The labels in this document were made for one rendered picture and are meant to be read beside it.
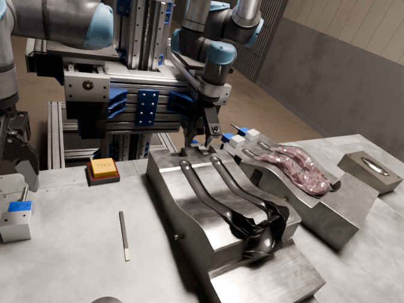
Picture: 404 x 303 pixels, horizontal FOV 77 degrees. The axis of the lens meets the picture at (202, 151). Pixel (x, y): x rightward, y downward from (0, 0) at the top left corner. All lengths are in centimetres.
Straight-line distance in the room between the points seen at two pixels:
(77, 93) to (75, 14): 46
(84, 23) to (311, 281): 70
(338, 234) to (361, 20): 312
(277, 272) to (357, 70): 314
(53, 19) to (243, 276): 60
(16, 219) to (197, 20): 71
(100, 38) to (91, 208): 41
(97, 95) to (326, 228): 84
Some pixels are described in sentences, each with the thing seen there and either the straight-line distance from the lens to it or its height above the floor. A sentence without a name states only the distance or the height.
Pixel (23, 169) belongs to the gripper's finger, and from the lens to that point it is 57.
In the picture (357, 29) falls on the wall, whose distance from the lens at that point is 372.
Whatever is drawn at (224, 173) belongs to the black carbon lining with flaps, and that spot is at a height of 88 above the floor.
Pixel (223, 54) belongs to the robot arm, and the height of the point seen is 118.
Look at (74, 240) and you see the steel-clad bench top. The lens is 67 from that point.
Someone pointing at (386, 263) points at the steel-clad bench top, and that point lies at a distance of 99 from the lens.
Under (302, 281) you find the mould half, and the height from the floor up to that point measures 86.
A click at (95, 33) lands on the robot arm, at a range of 53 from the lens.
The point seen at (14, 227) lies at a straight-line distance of 66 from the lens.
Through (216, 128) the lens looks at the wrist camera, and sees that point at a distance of 79.
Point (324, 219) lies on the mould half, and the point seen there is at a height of 87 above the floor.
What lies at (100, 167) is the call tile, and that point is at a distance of 78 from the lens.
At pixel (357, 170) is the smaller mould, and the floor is 84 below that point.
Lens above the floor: 135
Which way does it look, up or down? 34 degrees down
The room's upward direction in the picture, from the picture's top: 17 degrees clockwise
